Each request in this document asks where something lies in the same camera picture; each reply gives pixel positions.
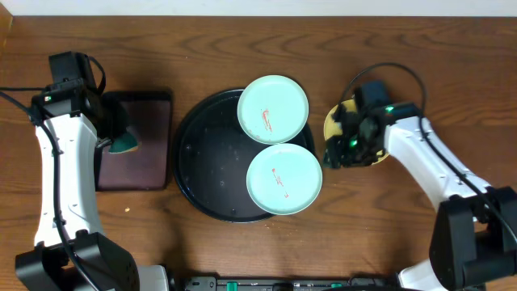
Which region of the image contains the light green plate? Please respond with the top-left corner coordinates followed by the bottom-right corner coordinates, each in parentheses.
top-left (237, 75), bottom-right (309, 145)
top-left (246, 143), bottom-right (323, 216)

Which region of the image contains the yellow plate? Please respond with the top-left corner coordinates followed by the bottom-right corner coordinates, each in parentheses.
top-left (323, 99), bottom-right (389, 165)

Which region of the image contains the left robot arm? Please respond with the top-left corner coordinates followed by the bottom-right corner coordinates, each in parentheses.
top-left (15, 87), bottom-right (170, 290)

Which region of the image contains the upper light green plate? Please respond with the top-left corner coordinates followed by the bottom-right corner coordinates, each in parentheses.
top-left (237, 75), bottom-right (309, 145)

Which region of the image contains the rectangular dark brown tray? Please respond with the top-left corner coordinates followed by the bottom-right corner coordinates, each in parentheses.
top-left (94, 91), bottom-right (173, 192)

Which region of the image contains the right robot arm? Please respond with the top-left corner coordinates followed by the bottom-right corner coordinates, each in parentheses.
top-left (323, 100), bottom-right (516, 290)

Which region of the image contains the lower light green plate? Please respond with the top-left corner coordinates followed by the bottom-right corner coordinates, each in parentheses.
top-left (246, 143), bottom-right (323, 216)

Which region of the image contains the round black tray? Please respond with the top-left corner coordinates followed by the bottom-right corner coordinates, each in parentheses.
top-left (173, 89), bottom-right (316, 223)

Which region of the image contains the green sponge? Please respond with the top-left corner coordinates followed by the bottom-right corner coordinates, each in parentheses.
top-left (108, 132), bottom-right (138, 154)

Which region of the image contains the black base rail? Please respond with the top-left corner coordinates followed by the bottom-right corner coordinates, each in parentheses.
top-left (182, 276), bottom-right (402, 291)

